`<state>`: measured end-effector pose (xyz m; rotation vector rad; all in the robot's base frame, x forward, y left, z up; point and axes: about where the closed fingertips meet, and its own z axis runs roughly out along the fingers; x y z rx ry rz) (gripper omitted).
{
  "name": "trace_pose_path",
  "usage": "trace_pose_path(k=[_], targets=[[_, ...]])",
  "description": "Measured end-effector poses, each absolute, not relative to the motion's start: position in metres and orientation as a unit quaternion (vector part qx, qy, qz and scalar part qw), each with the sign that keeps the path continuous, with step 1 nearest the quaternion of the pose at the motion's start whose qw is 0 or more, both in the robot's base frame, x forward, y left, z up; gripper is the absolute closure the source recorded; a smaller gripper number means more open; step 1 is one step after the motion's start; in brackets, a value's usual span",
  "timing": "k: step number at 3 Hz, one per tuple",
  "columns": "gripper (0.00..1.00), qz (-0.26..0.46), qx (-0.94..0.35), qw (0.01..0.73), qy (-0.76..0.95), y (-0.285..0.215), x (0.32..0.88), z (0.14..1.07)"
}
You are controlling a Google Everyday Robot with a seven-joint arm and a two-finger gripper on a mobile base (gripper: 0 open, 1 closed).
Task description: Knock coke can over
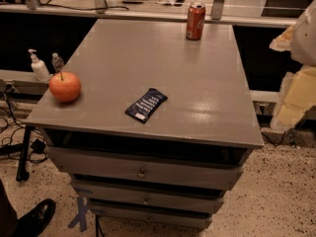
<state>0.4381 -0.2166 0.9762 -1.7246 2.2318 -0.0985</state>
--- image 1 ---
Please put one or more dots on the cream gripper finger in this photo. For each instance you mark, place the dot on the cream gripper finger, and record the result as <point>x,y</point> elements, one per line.
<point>297,95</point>
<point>283,41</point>

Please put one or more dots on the red coke can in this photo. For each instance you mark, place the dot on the red coke can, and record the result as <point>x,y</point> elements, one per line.
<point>196,15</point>

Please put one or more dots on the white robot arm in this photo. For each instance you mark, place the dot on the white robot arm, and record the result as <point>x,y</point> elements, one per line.
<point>303,45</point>

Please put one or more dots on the top grey drawer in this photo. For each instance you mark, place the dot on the top grey drawer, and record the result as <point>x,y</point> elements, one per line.
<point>143,168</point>

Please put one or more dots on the grey drawer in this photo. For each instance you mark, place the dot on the grey drawer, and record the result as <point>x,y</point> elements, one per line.
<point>150,214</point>
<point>143,168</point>
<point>112,193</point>

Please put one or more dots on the dark blue snack packet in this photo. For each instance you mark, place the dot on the dark blue snack packet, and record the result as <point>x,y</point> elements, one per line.
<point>145,106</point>

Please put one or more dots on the middle grey drawer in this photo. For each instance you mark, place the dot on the middle grey drawer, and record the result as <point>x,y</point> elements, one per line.
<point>112,193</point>

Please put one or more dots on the grey drawer cabinet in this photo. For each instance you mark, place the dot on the grey drawer cabinet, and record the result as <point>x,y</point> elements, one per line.
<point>162,127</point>

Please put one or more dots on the bottom grey drawer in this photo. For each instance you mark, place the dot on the bottom grey drawer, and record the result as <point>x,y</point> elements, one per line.
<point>150,214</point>

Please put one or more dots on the red apple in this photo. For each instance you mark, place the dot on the red apple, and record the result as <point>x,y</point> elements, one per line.
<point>65,87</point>

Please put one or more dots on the small clear plastic bottle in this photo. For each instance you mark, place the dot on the small clear plastic bottle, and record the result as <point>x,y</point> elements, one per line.
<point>57,62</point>

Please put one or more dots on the white pump dispenser bottle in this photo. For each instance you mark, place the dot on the white pump dispenser bottle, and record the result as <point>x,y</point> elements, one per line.
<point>39,67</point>

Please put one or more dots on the blue tape mark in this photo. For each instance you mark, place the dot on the blue tape mark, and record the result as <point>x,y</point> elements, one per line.
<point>83,218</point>

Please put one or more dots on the black table leg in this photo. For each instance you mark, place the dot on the black table leg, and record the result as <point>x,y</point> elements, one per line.
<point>22,173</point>

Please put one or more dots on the black leather shoe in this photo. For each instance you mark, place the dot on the black leather shoe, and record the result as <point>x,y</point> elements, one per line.
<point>35,221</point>

